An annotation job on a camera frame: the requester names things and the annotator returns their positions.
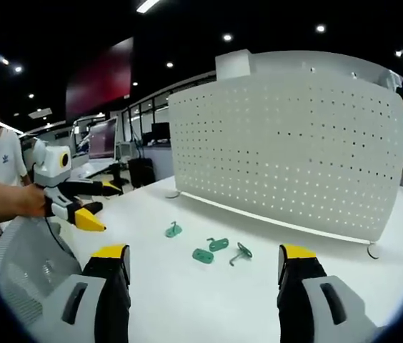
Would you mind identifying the white perforated mounting plate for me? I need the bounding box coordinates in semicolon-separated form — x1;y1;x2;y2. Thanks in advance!
165;69;403;259

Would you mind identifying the computer monitor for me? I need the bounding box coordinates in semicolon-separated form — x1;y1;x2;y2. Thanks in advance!
87;116;119;161

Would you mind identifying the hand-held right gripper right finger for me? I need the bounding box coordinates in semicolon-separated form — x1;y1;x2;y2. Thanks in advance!
277;244;381;343

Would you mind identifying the white partition panel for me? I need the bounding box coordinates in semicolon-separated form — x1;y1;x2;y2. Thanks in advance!
250;50;394;89

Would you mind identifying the grey mesh office chair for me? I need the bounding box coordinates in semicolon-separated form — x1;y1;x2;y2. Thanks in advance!
0;217;83;324

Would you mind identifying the long ceiling light strip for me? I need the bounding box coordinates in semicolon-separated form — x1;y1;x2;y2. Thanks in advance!
136;0;161;14

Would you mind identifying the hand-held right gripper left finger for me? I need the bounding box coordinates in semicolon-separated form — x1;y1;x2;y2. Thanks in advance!
31;244;131;343

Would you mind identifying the green hook assembly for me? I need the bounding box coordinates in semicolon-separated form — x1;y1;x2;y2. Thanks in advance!
207;237;230;252
165;220;184;239
229;242;253;267
191;248;215;264

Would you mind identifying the white box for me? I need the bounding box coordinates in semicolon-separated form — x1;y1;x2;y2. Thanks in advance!
215;49;253;79

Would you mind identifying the red wall screen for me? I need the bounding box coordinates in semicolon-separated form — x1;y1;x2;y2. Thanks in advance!
65;36;135;119

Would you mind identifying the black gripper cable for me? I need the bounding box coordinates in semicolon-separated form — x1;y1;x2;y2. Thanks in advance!
45;216;78;259

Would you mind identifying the person's left hand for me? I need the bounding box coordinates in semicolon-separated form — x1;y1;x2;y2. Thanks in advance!
17;184;49;219

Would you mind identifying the black office chair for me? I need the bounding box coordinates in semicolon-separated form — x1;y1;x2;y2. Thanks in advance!
127;158;156;189

